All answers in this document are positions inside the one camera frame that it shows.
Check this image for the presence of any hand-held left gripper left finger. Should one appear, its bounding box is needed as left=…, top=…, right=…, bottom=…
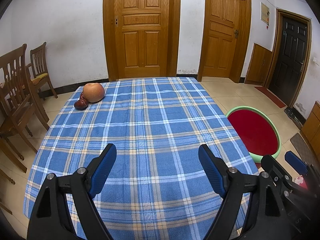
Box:
left=27, top=143, right=117, bottom=240

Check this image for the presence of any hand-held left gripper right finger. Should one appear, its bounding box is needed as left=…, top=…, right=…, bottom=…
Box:
left=198, top=144, right=292, bottom=240

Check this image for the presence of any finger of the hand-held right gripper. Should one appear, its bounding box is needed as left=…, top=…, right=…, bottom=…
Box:
left=284, top=150, right=309, bottom=175
left=260, top=154, right=292, bottom=189

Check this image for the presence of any red bin with green rim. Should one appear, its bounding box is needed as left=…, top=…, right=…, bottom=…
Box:
left=225, top=106, right=281, bottom=164

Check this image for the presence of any grey floor mat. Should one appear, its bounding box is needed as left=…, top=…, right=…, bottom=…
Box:
left=290, top=133, right=320, bottom=170

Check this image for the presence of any wooden side cabinet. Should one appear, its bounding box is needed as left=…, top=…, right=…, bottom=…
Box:
left=300, top=100, right=320, bottom=153

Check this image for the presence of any red doormat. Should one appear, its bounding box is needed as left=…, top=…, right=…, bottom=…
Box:
left=254, top=86, right=287, bottom=109

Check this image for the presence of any blue plaid tablecloth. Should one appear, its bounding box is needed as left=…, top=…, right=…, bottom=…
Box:
left=24, top=77, right=259, bottom=239

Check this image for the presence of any apple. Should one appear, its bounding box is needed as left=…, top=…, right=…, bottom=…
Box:
left=83, top=82, right=105, bottom=103

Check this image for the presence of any black entrance door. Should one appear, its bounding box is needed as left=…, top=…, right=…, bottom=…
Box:
left=264, top=8, right=312, bottom=108

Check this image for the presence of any yellow seat cushion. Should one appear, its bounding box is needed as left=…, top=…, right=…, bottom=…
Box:
left=30, top=73, right=49, bottom=83

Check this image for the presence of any wooden chair with cushion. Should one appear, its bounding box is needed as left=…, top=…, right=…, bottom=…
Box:
left=26, top=42, right=58, bottom=101

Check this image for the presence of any wooden door with round lock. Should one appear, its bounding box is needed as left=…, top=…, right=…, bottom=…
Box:
left=103, top=0, right=182, bottom=82

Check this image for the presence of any low wooden wall cabinet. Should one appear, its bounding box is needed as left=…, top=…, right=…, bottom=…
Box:
left=244, top=43, right=273, bottom=85

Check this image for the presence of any wooden door with lever handle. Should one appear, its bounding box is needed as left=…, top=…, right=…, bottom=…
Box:
left=197, top=0, right=252, bottom=83

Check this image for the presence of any beige wall panel box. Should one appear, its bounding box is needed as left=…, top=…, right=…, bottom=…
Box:
left=260, top=2, right=270, bottom=22

